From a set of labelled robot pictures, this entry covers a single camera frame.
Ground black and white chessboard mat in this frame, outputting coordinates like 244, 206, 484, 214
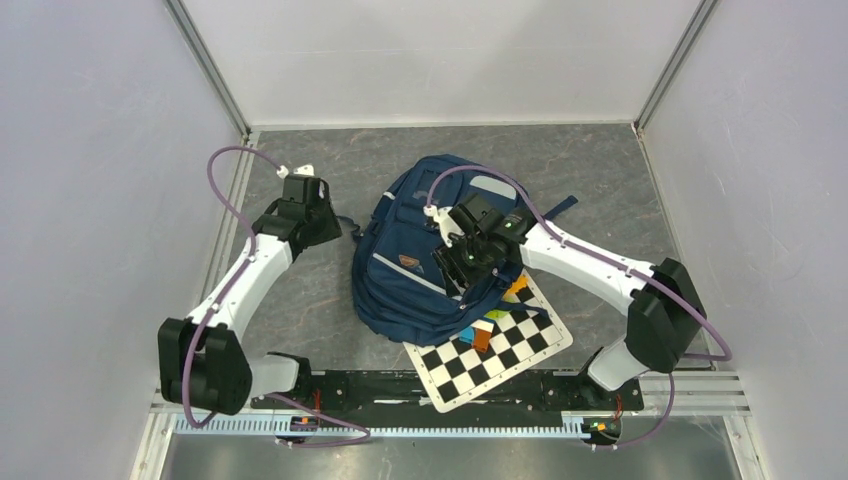
404, 271, 573, 413

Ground green toy block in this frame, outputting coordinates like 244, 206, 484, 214
484, 309, 509, 322

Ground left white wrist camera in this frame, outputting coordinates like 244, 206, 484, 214
276, 164, 315, 179

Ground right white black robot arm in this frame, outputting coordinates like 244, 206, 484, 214
423, 194, 706, 408

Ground orange triangular card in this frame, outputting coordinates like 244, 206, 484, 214
398, 255, 420, 268

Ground brown orange toy block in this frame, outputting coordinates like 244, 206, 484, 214
472, 328, 492, 353

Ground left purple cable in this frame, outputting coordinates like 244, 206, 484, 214
181, 145, 372, 449

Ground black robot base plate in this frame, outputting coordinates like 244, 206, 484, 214
286, 369, 645, 428

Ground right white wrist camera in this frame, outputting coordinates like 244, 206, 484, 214
423, 205, 466, 248

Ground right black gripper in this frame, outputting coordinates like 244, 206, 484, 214
430, 231, 494, 298

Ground navy blue backpack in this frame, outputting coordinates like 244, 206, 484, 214
336, 153, 579, 348

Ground light blue toy block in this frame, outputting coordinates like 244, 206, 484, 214
458, 326, 476, 345

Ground aluminium frame rail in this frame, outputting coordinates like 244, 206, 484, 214
200, 370, 750, 441

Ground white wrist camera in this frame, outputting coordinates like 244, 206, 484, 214
276, 164, 315, 179
423, 205, 466, 248

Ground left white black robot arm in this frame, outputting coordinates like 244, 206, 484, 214
157, 175, 342, 415

